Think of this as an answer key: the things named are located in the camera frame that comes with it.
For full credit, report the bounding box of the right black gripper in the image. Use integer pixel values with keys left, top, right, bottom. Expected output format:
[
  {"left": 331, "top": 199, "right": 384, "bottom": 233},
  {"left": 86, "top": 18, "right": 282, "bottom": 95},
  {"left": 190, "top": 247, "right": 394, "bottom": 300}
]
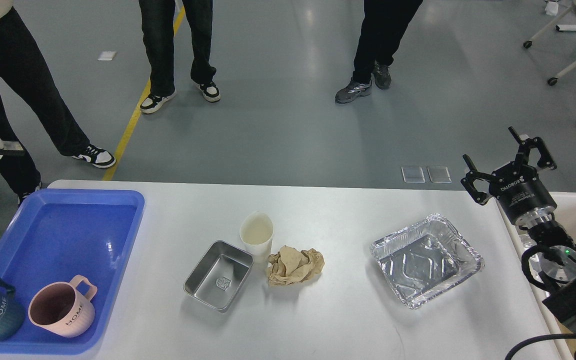
[{"left": 460, "top": 126, "right": 558, "bottom": 227}]

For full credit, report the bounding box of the aluminium foil tray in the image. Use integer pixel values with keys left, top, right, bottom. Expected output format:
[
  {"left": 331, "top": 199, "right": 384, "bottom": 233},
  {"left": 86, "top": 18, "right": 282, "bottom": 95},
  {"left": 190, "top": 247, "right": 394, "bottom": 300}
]
[{"left": 369, "top": 213, "right": 485, "bottom": 310}]

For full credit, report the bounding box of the small steel rectangular tray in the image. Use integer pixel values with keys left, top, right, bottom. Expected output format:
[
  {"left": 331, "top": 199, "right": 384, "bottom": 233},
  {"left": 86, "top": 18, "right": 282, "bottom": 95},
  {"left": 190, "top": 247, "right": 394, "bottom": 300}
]
[{"left": 183, "top": 240, "right": 254, "bottom": 313}]

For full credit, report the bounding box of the pink ribbed mug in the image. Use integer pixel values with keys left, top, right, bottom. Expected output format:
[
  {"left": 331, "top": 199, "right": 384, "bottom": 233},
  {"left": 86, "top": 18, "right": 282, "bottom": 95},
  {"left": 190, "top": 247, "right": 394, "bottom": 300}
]
[{"left": 27, "top": 275, "right": 98, "bottom": 338}]

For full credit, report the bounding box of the right clear floor plate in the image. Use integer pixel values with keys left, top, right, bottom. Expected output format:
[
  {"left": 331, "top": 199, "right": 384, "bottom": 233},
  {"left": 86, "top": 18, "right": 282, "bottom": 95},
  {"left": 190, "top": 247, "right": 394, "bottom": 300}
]
[{"left": 426, "top": 166, "right": 452, "bottom": 183}]

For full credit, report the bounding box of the clear floor plate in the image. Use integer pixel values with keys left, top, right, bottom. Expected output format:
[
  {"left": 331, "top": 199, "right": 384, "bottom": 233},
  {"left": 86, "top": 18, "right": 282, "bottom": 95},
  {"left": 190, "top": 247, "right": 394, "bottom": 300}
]
[
  {"left": 426, "top": 166, "right": 452, "bottom": 183},
  {"left": 401, "top": 166, "right": 426, "bottom": 183}
]

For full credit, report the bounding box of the left clear floor plate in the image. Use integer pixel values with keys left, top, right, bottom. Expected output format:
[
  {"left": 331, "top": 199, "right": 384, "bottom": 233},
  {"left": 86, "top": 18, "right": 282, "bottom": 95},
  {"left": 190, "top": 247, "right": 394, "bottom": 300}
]
[{"left": 401, "top": 166, "right": 426, "bottom": 183}]

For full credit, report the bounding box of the person with grey sneakers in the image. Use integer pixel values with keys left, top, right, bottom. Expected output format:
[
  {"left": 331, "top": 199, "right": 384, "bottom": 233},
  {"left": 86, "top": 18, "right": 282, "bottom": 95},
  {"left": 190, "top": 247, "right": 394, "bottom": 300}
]
[{"left": 334, "top": 0, "right": 423, "bottom": 104}]

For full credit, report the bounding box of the crumpled brown paper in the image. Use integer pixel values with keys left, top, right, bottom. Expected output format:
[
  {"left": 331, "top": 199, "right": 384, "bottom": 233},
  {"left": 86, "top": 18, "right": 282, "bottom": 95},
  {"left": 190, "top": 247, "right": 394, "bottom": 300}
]
[{"left": 265, "top": 245, "right": 325, "bottom": 287}]

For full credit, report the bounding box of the white paper cup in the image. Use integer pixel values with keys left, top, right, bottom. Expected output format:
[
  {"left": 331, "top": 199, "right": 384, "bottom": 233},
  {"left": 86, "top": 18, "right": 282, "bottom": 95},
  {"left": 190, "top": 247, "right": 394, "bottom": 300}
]
[{"left": 239, "top": 210, "right": 274, "bottom": 264}]

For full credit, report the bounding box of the person in dark jeans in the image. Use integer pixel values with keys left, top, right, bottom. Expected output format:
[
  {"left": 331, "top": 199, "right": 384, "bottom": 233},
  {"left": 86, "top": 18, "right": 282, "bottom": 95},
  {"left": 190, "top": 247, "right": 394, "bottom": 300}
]
[{"left": 138, "top": 0, "right": 222, "bottom": 115}]

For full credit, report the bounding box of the white paper on floor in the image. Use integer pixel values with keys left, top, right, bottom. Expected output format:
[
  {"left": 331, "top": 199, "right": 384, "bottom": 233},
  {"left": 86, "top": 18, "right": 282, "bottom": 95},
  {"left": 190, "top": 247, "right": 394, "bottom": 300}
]
[{"left": 97, "top": 50, "right": 117, "bottom": 61}]

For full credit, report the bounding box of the blue plastic tray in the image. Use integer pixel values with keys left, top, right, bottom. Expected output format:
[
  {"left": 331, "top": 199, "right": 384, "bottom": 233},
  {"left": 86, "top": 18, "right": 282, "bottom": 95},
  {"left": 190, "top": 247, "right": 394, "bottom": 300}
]
[{"left": 0, "top": 189, "right": 146, "bottom": 356}]

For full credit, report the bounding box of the person in black trousers left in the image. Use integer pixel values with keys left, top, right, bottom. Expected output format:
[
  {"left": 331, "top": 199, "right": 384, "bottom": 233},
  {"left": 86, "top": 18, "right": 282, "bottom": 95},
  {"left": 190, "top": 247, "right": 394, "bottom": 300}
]
[{"left": 0, "top": 0, "right": 117, "bottom": 203}]

